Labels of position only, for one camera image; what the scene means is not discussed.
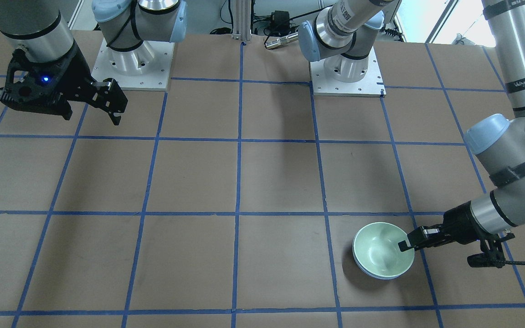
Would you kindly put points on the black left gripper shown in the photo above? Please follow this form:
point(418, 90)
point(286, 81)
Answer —
point(460, 222)

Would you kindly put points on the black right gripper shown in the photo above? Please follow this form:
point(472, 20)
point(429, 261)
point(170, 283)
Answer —
point(74, 69)

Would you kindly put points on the light green bowl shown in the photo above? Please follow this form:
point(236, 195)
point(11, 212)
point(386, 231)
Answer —
point(380, 239)

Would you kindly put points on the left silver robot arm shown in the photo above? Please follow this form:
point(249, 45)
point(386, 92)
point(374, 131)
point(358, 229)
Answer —
point(499, 145)

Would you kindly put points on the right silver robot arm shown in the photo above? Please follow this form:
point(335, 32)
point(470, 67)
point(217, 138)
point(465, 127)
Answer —
point(38, 25)

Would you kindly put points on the light blue bowl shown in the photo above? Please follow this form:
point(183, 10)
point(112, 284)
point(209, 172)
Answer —
point(384, 268)

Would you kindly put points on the black power adapter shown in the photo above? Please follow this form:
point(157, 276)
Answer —
point(279, 19)

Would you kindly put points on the silver metal connector plug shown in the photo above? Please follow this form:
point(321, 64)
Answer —
point(281, 41)

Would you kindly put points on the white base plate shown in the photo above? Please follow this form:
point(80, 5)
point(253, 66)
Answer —
point(341, 76)
point(146, 68)

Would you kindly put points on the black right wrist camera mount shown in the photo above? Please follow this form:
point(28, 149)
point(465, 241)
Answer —
point(47, 88)

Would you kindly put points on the silver aluminium frame post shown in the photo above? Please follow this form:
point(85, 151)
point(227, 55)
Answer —
point(241, 20)

